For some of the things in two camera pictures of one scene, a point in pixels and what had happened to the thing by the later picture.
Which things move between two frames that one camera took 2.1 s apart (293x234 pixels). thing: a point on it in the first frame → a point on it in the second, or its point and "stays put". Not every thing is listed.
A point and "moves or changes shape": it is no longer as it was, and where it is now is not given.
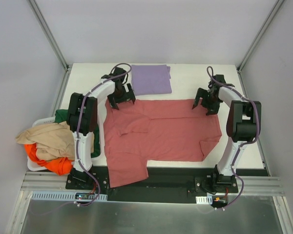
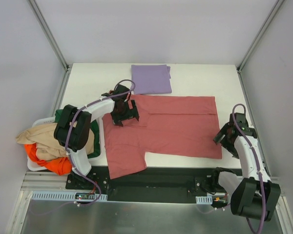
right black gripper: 207,101 → 224,137
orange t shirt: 59,165 stays put
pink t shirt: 153,130 moves or changes shape
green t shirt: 61,115 stays put
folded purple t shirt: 151,79 stays put
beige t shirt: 52,141 stays put
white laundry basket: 100,161 stays put
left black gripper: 122,97 → 126,114
